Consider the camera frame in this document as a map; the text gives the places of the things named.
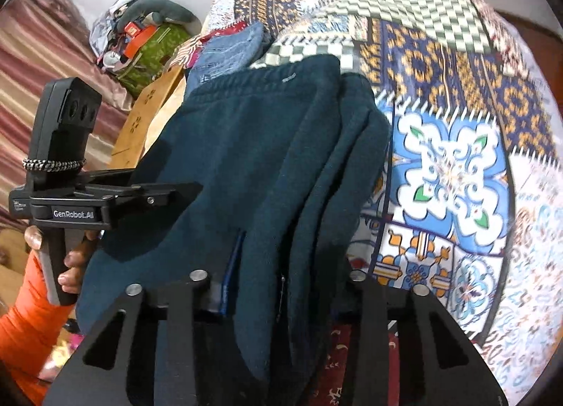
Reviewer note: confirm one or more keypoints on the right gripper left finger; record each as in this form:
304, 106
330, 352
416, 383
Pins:
159, 346

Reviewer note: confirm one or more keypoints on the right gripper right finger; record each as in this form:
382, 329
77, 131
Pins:
406, 342

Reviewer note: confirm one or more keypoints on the dark teal sweatpants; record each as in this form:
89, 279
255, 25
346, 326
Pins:
286, 157

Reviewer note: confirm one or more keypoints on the orange sleeved left forearm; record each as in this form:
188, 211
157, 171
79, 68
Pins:
29, 331

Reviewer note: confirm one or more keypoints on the person left hand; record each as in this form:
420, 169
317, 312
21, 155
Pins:
76, 260

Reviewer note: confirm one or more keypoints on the patchwork patterned bedspread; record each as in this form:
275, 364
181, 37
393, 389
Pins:
469, 203

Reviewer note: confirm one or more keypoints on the wooden lap desk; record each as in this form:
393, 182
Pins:
129, 146

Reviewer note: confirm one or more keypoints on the green patterned storage bag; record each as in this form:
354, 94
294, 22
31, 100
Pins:
148, 64

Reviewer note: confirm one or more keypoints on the striped maroon curtain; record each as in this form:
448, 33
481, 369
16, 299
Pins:
44, 40

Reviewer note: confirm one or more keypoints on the orange red box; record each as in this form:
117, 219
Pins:
137, 36

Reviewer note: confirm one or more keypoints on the folded blue jeans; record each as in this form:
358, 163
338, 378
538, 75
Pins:
226, 54

